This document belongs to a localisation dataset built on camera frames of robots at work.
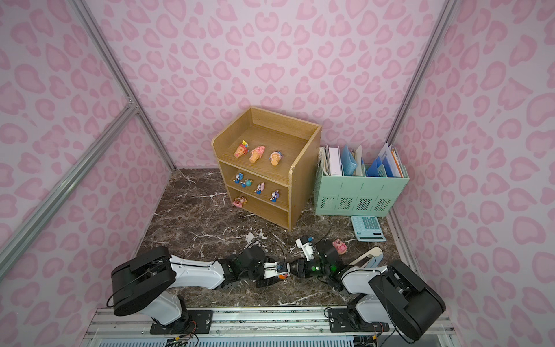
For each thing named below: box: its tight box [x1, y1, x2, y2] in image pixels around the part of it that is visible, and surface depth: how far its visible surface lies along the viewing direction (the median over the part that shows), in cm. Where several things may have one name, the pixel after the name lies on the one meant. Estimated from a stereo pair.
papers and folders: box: [317, 142, 407, 178], surface depth 89 cm
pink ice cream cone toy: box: [248, 146, 266, 164], surface depth 79 cm
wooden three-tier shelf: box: [211, 106, 322, 230], surface depth 86 cm
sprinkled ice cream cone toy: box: [233, 140, 251, 160], surface depth 80 cm
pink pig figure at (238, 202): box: [232, 195, 248, 209], surface depth 102 cm
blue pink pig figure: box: [253, 182, 266, 195], surface depth 89 cm
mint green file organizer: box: [314, 161, 410, 217], surface depth 89 cm
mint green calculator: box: [351, 215, 387, 243], surface depth 95 cm
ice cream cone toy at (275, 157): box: [268, 150, 285, 167], surface depth 78 cm
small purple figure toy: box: [269, 189, 280, 204], surface depth 86 cm
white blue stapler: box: [349, 245, 384, 268], surface depth 86 cm
